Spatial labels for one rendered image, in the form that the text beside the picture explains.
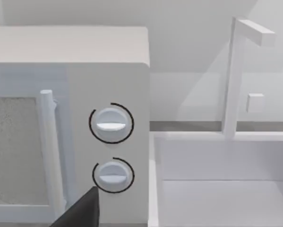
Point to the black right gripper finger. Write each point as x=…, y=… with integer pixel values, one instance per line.
x=84, y=210

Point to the small white microwave knob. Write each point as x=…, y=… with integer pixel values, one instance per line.
x=112, y=174

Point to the large white microwave knob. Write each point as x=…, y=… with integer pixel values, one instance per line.
x=110, y=122

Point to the microwave oven door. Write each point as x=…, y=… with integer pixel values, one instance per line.
x=18, y=146

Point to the pale microwave oven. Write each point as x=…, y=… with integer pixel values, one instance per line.
x=108, y=78

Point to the white sink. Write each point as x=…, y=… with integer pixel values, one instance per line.
x=221, y=179

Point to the tall white tap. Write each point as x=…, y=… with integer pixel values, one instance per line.
x=235, y=78

